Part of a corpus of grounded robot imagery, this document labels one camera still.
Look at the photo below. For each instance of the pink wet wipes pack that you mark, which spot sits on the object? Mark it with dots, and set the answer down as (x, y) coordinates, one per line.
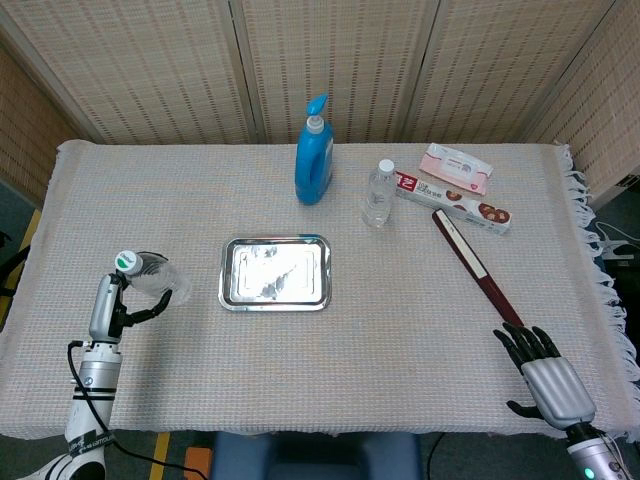
(455, 167)

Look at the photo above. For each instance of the clear plastic bottle green cap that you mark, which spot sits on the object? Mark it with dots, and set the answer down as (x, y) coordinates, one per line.
(160, 282)

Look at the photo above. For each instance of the long dark brown box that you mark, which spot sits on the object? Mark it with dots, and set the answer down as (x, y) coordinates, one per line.
(475, 267)

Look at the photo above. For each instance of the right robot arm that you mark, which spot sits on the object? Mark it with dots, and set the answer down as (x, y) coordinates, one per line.
(597, 452)

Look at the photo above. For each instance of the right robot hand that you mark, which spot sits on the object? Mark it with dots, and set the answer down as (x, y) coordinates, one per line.
(557, 382)

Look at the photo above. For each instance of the clear water bottle white cap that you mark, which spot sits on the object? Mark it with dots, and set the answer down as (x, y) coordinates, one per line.
(378, 197)

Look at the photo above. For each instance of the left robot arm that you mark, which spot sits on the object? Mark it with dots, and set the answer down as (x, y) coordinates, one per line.
(95, 390)

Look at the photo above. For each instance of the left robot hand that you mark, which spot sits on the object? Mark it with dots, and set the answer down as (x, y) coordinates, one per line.
(104, 310)

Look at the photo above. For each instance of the white cling film box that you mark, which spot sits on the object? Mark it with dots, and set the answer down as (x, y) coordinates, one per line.
(450, 200)

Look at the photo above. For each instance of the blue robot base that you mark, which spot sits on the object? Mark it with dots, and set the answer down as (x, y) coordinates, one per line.
(315, 457)

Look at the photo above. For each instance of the beige woven tablecloth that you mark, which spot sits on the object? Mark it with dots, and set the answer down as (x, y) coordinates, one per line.
(350, 360)

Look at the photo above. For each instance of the blue detergent pump bottle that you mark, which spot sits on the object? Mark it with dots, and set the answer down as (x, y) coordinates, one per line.
(312, 165)

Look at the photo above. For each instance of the rectangular stainless steel tray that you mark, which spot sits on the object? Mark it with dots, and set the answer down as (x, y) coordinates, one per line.
(275, 272)

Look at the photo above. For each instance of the woven bamboo folding screen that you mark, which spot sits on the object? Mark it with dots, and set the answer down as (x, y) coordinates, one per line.
(150, 65)

